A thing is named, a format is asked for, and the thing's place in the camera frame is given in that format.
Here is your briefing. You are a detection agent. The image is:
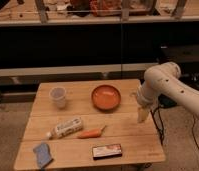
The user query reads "orange carrot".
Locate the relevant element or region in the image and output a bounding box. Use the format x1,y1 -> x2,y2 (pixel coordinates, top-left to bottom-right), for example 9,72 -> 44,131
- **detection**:
78,126 -> 105,139

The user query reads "blue sponge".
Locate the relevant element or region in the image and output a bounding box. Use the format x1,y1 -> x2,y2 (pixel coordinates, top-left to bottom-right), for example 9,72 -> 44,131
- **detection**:
33,143 -> 53,169

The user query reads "long metal shelf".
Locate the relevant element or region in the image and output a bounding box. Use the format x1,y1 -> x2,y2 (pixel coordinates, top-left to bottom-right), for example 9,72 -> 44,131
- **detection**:
0,63 -> 155,86

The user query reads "wooden folding table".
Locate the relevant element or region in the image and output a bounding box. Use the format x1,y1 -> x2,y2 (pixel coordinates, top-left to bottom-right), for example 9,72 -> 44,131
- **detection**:
14,79 -> 165,171

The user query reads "white glue bottle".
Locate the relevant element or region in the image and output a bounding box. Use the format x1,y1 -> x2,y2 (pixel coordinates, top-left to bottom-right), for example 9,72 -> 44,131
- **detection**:
46,117 -> 83,139

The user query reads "black cable on floor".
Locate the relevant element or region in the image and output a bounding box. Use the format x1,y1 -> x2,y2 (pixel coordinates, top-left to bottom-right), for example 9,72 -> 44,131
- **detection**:
150,105 -> 167,146

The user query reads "orange bowl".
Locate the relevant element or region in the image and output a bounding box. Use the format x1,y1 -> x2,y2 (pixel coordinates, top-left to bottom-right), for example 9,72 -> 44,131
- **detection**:
91,85 -> 121,110

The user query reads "white ceramic cup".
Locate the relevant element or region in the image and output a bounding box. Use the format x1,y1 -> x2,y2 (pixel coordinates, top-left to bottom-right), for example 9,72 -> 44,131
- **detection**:
49,87 -> 66,109

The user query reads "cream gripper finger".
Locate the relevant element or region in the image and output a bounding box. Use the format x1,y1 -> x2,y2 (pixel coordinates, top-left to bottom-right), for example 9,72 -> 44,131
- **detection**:
138,107 -> 149,123

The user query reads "black box on shelf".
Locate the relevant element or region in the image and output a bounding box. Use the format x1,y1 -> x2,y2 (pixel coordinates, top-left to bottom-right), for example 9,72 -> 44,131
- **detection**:
159,45 -> 199,74

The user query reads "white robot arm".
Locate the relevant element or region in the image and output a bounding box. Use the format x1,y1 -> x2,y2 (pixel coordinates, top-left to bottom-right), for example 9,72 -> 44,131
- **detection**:
136,62 -> 199,119

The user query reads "black and white eraser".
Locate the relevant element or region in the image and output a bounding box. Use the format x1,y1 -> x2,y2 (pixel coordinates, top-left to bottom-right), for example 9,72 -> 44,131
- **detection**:
92,144 -> 122,160

